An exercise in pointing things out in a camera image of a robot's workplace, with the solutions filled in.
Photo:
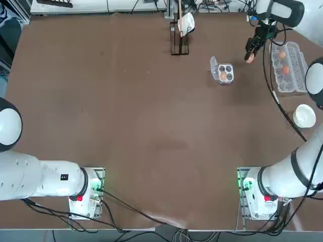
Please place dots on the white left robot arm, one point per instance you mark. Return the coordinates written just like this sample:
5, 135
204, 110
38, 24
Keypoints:
50, 181

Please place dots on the wooden rod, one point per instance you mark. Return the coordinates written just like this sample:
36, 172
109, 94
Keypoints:
180, 10

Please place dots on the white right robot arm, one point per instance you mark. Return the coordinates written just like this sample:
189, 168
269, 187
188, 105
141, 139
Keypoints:
285, 174

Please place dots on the clear four-slot egg tray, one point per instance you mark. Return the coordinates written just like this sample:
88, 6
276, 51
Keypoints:
226, 72

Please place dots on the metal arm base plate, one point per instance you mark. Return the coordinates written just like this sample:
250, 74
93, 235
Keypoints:
242, 174
102, 171

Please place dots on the white round bowl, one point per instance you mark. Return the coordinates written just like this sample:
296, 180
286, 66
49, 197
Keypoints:
304, 116

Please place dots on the aluminium frame profile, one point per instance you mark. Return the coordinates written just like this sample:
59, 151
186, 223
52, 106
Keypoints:
25, 15

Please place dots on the brown egg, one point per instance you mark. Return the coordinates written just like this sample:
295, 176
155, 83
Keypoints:
223, 76
250, 59
285, 70
282, 54

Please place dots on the white side shelf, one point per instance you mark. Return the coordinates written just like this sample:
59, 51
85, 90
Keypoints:
101, 8

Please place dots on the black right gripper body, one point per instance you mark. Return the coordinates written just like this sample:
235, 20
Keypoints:
263, 31

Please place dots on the black slotted rack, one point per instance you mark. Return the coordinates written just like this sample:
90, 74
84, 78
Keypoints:
58, 3

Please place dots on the clear twelve-slot egg tray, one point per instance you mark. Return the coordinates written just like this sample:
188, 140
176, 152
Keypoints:
301, 80

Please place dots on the aluminium camera post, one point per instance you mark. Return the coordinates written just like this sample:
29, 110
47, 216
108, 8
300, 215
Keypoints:
169, 10

